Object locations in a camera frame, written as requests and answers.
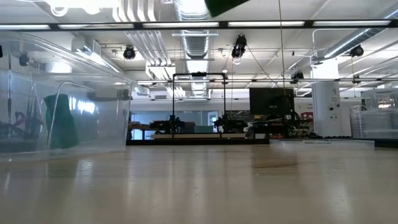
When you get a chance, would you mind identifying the black monitor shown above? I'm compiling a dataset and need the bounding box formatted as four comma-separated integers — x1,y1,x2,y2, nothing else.
249,87,295,118

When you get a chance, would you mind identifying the distant black station frame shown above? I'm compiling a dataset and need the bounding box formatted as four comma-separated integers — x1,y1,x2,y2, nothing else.
172,72,227,138

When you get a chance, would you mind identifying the thin hanging cable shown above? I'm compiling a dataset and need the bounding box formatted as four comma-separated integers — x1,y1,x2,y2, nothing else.
277,0,286,94

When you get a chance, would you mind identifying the stack of clear lids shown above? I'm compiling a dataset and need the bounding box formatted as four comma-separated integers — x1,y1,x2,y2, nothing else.
349,105,368,138

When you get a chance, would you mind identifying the stack of clear containers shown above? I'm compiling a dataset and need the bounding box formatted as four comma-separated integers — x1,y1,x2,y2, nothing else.
360,88,398,139

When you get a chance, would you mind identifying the white round pillar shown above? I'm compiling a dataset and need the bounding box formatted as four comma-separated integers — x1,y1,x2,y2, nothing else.
312,58,343,138

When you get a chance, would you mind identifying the wooden table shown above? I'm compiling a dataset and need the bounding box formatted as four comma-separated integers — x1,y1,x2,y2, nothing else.
129,123,156,140

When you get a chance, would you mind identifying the teal elastic bandage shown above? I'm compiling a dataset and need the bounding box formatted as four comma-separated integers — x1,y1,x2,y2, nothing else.
44,93,80,149

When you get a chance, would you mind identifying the silver ceiling duct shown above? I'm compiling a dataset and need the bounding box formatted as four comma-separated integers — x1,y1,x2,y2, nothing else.
172,0,217,97
323,9,398,60

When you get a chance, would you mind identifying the black overhead light bar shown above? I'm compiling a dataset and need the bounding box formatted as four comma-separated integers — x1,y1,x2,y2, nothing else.
0,19,398,31

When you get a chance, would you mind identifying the clear plastic container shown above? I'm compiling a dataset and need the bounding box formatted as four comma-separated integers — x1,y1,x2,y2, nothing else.
0,30,136,162

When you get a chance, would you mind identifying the green elastic bandage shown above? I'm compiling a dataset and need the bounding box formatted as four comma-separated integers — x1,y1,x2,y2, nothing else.
203,0,251,18

